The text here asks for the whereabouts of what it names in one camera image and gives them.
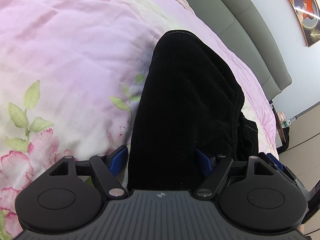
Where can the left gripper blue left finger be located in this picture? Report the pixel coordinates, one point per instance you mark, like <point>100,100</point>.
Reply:
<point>117,160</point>

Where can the framed orange fish picture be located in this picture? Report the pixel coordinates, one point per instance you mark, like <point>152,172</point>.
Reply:
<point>307,12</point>

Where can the pink floral bed quilt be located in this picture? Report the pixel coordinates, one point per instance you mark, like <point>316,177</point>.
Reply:
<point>72,73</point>

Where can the black corduroy pants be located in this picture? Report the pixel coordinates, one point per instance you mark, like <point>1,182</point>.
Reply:
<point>190,105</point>

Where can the grey padded headboard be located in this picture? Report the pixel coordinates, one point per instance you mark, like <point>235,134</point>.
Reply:
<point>240,26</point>

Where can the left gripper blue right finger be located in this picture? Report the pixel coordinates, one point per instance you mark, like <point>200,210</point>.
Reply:
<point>208,164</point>

